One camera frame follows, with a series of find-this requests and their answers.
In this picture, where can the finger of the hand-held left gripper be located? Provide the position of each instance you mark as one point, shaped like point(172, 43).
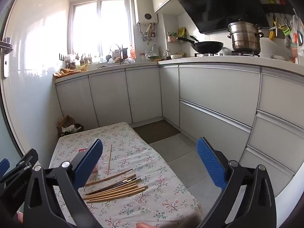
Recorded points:
point(4, 167)
point(20, 178)

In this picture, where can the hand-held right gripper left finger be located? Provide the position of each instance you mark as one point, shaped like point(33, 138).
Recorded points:
point(88, 163)

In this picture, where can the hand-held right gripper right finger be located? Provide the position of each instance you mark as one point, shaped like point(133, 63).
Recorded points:
point(211, 163)

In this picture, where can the pink plastic basket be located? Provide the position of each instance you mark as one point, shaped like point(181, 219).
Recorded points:
point(82, 150)

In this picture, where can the pile of wooden chopsticks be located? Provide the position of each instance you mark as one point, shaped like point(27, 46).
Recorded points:
point(118, 190)

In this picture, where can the light bamboo chopstick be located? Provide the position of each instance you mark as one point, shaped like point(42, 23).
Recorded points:
point(109, 159)

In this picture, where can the cardboard box on floor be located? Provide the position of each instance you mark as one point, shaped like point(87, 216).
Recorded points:
point(65, 123)

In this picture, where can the floral tablecloth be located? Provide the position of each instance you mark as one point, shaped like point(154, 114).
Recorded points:
point(147, 152)

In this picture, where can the brown floor mat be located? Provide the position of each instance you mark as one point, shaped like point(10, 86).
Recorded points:
point(156, 131)

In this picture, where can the grey kitchen base cabinets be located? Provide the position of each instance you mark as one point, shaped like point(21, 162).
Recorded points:
point(213, 92)

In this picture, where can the heap of yellow packets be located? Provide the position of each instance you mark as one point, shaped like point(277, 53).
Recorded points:
point(68, 72)

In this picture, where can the row of small windowsill bottles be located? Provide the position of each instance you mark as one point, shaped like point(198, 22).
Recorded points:
point(83, 59)

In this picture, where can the gas stove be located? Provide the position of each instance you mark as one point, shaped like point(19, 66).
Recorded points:
point(237, 54)

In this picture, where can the white bowl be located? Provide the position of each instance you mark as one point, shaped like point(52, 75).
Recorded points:
point(176, 56)

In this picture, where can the dark carton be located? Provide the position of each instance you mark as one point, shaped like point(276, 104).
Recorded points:
point(125, 53)

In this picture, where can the black wok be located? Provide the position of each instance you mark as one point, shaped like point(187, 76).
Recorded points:
point(209, 47)

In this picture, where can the glass pitcher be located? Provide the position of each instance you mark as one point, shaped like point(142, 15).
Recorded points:
point(167, 54)

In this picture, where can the orange liquid bottle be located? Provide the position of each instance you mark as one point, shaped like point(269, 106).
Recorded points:
point(132, 52)

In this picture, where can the white kettle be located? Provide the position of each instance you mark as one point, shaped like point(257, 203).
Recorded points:
point(154, 50)

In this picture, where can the steel steamer pot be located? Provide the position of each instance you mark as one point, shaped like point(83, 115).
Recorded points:
point(244, 36)

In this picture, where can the kitchen window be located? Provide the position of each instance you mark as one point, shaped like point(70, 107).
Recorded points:
point(102, 26)

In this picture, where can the black range hood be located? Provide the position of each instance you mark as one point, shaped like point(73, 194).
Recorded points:
point(218, 4)

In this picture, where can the hanging kitchen tool rack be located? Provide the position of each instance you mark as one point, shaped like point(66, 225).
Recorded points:
point(282, 16)

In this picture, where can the white water heater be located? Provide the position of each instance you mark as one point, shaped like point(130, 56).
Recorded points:
point(145, 9)

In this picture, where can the wall rack with packets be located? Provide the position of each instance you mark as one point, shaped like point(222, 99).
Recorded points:
point(177, 36)

